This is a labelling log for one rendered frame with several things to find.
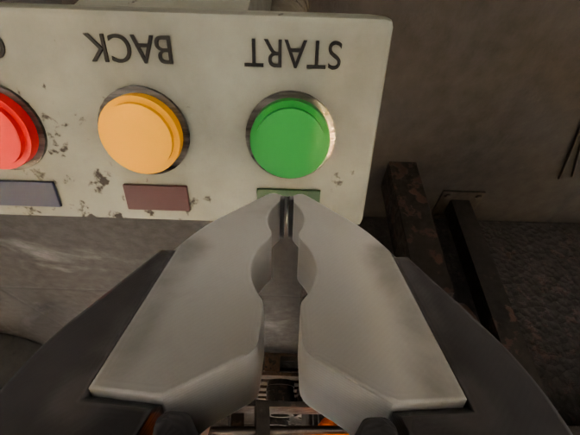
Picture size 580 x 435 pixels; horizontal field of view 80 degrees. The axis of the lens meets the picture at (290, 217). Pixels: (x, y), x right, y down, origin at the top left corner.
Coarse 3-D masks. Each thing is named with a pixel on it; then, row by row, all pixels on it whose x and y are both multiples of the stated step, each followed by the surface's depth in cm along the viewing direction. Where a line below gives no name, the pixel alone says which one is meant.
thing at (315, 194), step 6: (258, 192) 20; (264, 192) 20; (270, 192) 20; (276, 192) 20; (282, 192) 20; (288, 192) 20; (294, 192) 20; (300, 192) 20; (306, 192) 20; (312, 192) 20; (318, 192) 20; (258, 198) 20; (312, 198) 20; (318, 198) 20
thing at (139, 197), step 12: (132, 192) 20; (144, 192) 20; (156, 192) 20; (168, 192) 20; (180, 192) 20; (132, 204) 20; (144, 204) 20; (156, 204) 20; (168, 204) 20; (180, 204) 20
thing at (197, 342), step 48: (192, 240) 9; (240, 240) 9; (192, 288) 8; (240, 288) 8; (144, 336) 7; (192, 336) 7; (240, 336) 7; (96, 384) 6; (144, 384) 6; (192, 384) 6; (240, 384) 7
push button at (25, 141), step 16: (0, 96) 17; (0, 112) 17; (16, 112) 17; (0, 128) 17; (16, 128) 17; (32, 128) 18; (0, 144) 17; (16, 144) 17; (32, 144) 18; (0, 160) 18; (16, 160) 18
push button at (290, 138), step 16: (272, 112) 16; (288, 112) 16; (304, 112) 16; (320, 112) 17; (256, 128) 17; (272, 128) 17; (288, 128) 17; (304, 128) 17; (320, 128) 17; (256, 144) 17; (272, 144) 17; (288, 144) 17; (304, 144) 17; (320, 144) 17; (256, 160) 18; (272, 160) 18; (288, 160) 18; (304, 160) 18; (320, 160) 18; (288, 176) 18
